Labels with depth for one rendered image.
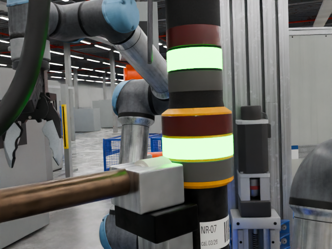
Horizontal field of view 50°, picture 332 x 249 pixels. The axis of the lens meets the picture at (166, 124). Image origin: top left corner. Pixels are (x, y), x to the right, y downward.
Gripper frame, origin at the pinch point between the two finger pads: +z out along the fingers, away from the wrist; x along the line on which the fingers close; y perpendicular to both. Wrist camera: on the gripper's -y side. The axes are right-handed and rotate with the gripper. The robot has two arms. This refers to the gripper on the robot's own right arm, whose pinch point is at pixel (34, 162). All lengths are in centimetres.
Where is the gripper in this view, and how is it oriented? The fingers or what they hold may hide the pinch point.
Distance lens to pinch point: 76.2
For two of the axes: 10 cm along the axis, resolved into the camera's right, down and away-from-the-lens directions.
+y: -0.7, -0.5, 10.0
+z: 0.4, 10.0, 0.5
